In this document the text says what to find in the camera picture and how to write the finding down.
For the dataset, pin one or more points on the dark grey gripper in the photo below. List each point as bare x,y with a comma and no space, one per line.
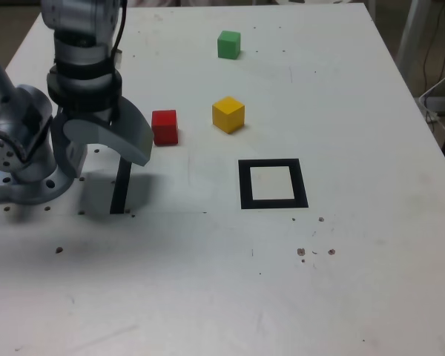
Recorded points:
89,113

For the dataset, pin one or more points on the red cube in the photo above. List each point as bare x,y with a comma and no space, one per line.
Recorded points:
165,128

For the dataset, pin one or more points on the yellow cube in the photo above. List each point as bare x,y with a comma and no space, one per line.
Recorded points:
228,116

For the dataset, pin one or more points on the green cube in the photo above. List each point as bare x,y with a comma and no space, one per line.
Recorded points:
228,45

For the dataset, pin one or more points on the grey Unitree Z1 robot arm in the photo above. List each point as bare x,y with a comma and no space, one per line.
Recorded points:
29,178

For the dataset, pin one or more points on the black tape square outline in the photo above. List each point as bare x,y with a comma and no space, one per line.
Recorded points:
244,185

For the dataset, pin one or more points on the black tape strip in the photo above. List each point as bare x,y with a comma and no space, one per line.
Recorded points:
119,193

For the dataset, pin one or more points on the white metal frame leg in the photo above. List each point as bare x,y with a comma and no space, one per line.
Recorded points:
409,26

